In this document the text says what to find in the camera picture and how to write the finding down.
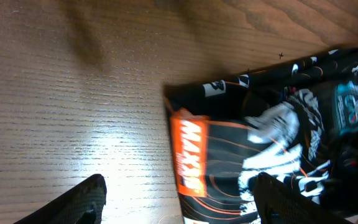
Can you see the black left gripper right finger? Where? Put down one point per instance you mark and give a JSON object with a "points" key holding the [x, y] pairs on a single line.
{"points": [[276, 203]]}

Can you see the black printed cycling jersey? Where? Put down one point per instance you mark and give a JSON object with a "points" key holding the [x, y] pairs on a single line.
{"points": [[296, 121]]}

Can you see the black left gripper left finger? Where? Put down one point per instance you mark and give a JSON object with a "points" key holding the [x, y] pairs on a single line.
{"points": [[83, 203]]}

